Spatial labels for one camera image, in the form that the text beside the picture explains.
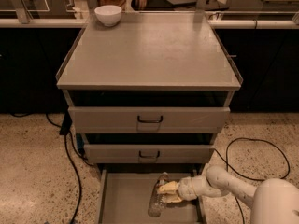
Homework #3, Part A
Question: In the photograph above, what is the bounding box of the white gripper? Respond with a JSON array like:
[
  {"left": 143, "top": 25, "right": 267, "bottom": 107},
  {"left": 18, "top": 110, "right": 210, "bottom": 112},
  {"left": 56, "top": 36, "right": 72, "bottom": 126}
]
[{"left": 157, "top": 177, "right": 197, "bottom": 203}]

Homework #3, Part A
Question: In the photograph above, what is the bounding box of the clear plastic water bottle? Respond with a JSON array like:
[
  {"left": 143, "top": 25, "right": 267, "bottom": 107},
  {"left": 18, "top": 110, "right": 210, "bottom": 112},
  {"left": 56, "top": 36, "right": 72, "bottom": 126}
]
[{"left": 148, "top": 172, "right": 169, "bottom": 217}]

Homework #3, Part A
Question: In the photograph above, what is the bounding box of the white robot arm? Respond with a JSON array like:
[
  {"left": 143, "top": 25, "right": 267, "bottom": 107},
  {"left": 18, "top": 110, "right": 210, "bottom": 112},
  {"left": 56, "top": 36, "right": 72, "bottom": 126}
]
[{"left": 157, "top": 166, "right": 299, "bottom": 224}]

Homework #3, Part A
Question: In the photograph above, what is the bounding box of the grey bottom drawer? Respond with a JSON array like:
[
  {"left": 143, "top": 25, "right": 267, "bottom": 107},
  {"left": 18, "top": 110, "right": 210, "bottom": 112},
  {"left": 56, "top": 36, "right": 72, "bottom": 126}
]
[{"left": 95, "top": 168, "right": 206, "bottom": 224}]

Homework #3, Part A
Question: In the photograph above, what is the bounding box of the grey drawer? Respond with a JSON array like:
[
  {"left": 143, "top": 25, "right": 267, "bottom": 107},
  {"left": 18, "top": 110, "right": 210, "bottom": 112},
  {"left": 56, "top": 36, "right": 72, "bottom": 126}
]
[
  {"left": 95, "top": 168, "right": 206, "bottom": 224},
  {"left": 68, "top": 107, "right": 230, "bottom": 133},
  {"left": 84, "top": 145, "right": 214, "bottom": 163}
]

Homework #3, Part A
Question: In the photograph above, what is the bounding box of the grey middle drawer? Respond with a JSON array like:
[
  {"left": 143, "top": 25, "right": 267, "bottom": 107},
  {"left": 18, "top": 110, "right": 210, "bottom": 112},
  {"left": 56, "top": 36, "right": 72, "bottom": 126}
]
[{"left": 84, "top": 145, "right": 214, "bottom": 163}]

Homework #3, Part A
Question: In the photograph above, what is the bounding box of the grey drawer cabinet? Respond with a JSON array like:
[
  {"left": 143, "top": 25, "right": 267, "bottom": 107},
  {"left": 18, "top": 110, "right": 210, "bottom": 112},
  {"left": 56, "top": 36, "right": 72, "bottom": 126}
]
[{"left": 55, "top": 10, "right": 244, "bottom": 224}]

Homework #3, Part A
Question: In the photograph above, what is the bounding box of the grey top drawer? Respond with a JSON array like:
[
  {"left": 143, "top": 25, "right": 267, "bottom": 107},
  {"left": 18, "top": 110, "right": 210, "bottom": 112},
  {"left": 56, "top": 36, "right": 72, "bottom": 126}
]
[{"left": 68, "top": 107, "right": 230, "bottom": 133}]

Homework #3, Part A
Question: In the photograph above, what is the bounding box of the black power adapter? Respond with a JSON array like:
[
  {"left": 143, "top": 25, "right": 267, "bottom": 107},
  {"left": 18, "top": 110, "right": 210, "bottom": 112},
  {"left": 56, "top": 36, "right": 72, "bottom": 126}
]
[{"left": 59, "top": 112, "right": 72, "bottom": 135}]

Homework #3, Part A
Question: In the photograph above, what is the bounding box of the white ceramic bowl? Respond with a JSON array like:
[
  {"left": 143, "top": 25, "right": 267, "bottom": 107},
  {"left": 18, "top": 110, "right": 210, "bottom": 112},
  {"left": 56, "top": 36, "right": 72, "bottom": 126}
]
[{"left": 94, "top": 5, "right": 122, "bottom": 26}]

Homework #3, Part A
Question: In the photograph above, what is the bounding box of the black cable right floor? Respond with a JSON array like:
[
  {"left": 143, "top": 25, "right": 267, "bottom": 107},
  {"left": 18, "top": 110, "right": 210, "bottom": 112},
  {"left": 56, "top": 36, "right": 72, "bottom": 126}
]
[{"left": 213, "top": 136, "right": 291, "bottom": 224}]

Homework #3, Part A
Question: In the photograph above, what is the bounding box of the black cable floor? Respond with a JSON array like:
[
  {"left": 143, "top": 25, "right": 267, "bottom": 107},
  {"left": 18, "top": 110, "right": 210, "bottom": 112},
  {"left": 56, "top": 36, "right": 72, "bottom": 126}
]
[
  {"left": 213, "top": 136, "right": 291, "bottom": 224},
  {"left": 8, "top": 112, "right": 94, "bottom": 224}
]

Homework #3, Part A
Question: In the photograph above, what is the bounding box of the black cable left floor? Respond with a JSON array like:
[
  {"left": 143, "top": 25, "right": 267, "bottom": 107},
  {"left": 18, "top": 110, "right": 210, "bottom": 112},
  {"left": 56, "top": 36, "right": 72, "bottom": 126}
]
[{"left": 8, "top": 112, "right": 94, "bottom": 224}]

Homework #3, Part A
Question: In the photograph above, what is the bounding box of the metal post left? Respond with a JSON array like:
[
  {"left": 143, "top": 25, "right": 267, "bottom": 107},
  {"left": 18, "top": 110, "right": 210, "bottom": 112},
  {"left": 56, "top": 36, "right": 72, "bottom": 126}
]
[{"left": 11, "top": 0, "right": 30, "bottom": 24}]

